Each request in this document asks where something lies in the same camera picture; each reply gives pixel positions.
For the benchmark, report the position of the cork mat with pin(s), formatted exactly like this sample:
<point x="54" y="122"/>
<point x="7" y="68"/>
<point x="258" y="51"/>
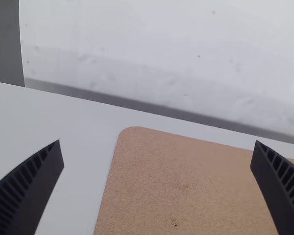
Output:
<point x="186" y="191"/>

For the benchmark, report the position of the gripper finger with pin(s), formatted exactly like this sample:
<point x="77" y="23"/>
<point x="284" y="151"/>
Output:
<point x="22" y="195"/>
<point x="284" y="191"/>

